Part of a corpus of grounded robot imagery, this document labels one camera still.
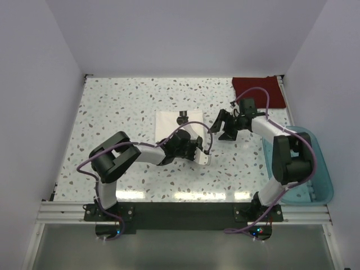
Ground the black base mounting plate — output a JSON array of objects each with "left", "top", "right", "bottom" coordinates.
[{"left": 83, "top": 202, "right": 284, "bottom": 240}]

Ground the aluminium frame rail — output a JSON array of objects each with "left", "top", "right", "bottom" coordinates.
[{"left": 36, "top": 201, "right": 332, "bottom": 225}]

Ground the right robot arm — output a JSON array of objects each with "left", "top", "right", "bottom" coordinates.
[{"left": 210, "top": 98, "right": 317, "bottom": 217}]

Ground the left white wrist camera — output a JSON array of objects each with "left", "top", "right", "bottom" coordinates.
[{"left": 194, "top": 148, "right": 211, "bottom": 165}]

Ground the blue plastic bin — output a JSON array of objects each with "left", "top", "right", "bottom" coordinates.
[{"left": 263, "top": 126, "right": 334, "bottom": 206}]

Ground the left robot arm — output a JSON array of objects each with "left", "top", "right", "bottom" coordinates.
[{"left": 89, "top": 129, "right": 210, "bottom": 215}]

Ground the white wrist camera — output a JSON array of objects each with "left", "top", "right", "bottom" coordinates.
[
  {"left": 194, "top": 148, "right": 211, "bottom": 165},
  {"left": 230, "top": 101, "right": 239, "bottom": 111}
]

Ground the folded dark red shirt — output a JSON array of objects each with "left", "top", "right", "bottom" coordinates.
[{"left": 232, "top": 76, "right": 286, "bottom": 109}]

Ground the white t shirt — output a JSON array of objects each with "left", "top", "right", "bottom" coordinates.
[{"left": 155, "top": 110, "right": 204, "bottom": 142}]

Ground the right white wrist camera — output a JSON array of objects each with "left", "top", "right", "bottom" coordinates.
[{"left": 230, "top": 101, "right": 239, "bottom": 111}]

